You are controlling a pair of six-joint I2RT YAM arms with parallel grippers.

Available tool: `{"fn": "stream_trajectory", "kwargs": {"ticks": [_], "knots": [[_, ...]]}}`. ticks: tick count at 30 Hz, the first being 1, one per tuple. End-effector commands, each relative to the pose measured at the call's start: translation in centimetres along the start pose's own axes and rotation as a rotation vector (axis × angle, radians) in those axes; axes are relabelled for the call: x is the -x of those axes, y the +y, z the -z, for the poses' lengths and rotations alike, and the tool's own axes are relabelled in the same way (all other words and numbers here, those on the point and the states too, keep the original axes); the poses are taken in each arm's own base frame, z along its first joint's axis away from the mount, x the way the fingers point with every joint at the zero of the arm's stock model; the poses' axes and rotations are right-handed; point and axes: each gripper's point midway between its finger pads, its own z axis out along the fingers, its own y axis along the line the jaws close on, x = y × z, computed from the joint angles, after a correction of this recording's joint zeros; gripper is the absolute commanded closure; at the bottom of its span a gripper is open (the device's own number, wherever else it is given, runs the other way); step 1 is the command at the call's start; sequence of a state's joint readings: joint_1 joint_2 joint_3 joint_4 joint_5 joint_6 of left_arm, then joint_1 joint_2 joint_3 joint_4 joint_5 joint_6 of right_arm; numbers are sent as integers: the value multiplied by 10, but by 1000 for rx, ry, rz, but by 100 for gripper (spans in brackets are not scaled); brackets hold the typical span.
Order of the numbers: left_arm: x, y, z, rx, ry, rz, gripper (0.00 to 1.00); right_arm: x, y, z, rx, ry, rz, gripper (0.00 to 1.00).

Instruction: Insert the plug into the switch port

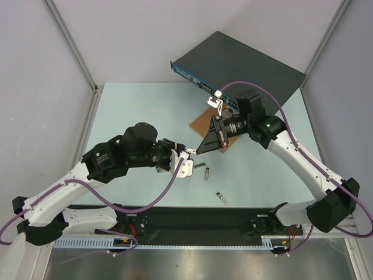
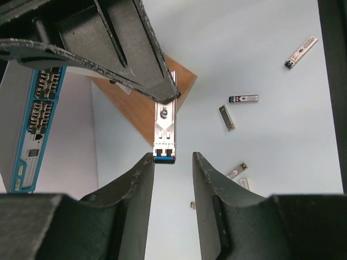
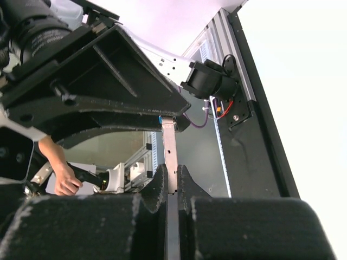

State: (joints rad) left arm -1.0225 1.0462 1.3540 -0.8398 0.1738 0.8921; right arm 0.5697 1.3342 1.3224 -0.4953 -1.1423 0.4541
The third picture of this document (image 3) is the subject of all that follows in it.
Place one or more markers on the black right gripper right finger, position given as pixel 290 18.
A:
pixel 227 228

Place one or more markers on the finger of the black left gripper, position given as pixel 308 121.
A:
pixel 72 128

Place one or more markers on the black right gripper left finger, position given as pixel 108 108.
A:
pixel 116 226

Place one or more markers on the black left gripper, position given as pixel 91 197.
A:
pixel 89 72

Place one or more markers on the silver SFP module plug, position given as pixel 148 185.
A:
pixel 171 162

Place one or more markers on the person's forearm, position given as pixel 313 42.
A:
pixel 53 152

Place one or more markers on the person's hand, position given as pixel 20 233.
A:
pixel 66 182

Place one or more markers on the white black teleoperation handle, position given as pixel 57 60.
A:
pixel 123 178

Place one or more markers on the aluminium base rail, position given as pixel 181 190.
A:
pixel 224 35

